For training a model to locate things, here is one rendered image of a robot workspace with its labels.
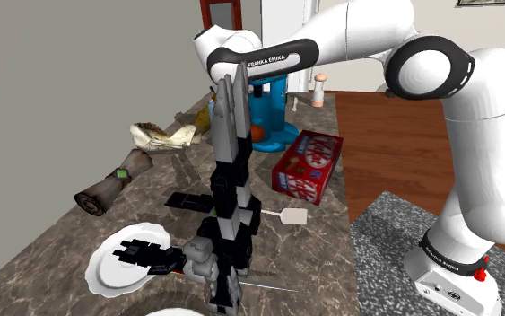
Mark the red framed door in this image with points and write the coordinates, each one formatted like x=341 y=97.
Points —
x=205 y=13

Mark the orange fruit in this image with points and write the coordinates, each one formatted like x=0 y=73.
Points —
x=257 y=133

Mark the brown roll with green band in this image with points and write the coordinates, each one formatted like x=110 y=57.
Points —
x=103 y=192

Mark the framed wall picture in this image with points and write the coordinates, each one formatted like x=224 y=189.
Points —
x=492 y=2

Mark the thin metal skewer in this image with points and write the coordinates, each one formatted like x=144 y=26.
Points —
x=269 y=286

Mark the cream crumpled cloth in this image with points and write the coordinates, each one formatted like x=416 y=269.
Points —
x=164 y=138

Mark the white spatula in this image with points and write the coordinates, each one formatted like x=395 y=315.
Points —
x=295 y=216

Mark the blue countertop appliance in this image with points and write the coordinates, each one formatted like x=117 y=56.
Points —
x=274 y=118

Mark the yellow banana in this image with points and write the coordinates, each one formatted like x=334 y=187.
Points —
x=203 y=119

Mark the black and grey blocky figure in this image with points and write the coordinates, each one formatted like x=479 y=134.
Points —
x=228 y=201

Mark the white plate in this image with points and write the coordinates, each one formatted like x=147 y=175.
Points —
x=173 y=313
x=107 y=275

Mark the black flat rectangular device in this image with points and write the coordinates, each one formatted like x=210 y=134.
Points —
x=188 y=202

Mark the grey speckled robot stand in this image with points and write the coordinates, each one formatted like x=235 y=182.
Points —
x=383 y=262

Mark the white door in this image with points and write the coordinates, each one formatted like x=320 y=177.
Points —
x=278 y=22

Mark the red snack box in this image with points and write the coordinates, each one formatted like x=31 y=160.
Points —
x=306 y=168

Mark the white pepper grinder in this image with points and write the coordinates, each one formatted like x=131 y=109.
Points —
x=319 y=92

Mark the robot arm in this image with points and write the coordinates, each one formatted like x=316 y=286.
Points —
x=488 y=153

